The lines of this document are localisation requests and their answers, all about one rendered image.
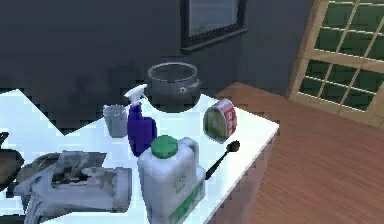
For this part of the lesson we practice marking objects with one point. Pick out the black spoon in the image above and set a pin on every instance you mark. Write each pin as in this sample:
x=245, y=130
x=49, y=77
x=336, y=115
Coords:
x=222, y=159

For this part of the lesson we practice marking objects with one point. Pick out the grey crumpled cloth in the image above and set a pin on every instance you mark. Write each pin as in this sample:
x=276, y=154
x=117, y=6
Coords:
x=76, y=186

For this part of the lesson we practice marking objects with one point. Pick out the blue spray bottle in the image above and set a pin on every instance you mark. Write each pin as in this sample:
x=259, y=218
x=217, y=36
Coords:
x=140, y=128

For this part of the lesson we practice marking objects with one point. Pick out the black framed picture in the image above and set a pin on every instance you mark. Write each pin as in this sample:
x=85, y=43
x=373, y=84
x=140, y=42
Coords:
x=213, y=20

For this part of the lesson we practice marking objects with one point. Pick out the dark pan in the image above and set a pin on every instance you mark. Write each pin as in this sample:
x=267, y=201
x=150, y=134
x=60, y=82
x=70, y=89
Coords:
x=8, y=163

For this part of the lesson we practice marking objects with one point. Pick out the white jug with green cap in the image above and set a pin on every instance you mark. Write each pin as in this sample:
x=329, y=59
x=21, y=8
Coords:
x=170, y=185

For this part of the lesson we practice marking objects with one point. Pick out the tan framed window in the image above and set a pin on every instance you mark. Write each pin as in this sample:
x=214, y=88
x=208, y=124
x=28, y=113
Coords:
x=343, y=56

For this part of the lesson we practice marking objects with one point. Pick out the red and green can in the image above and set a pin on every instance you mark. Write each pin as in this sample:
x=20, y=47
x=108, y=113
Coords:
x=220, y=120

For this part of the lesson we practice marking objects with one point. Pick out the grey cup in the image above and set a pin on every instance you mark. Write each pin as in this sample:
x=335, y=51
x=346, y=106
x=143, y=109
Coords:
x=115, y=120

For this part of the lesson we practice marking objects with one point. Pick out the dark grey cooking pot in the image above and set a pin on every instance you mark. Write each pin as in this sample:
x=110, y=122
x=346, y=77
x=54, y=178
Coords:
x=171, y=86

